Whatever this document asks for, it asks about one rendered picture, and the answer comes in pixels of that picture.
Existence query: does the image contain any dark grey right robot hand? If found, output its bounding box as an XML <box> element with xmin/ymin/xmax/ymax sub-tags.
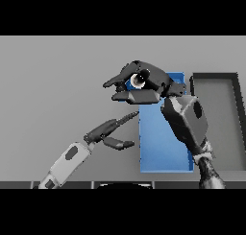
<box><xmin>102</xmin><ymin>59</ymin><xmax>187</xmax><ymax>106</ymax></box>

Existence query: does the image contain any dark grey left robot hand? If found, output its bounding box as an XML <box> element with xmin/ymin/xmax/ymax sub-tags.
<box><xmin>83</xmin><ymin>110</ymin><xmax>140</xmax><ymax>152</ymax></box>

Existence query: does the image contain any blue bin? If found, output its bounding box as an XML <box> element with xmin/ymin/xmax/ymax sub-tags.
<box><xmin>138</xmin><ymin>72</ymin><xmax>195</xmax><ymax>174</ymax></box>

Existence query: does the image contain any dark grey bin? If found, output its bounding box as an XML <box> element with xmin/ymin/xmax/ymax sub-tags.
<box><xmin>189</xmin><ymin>72</ymin><xmax>246</xmax><ymax>174</ymax></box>

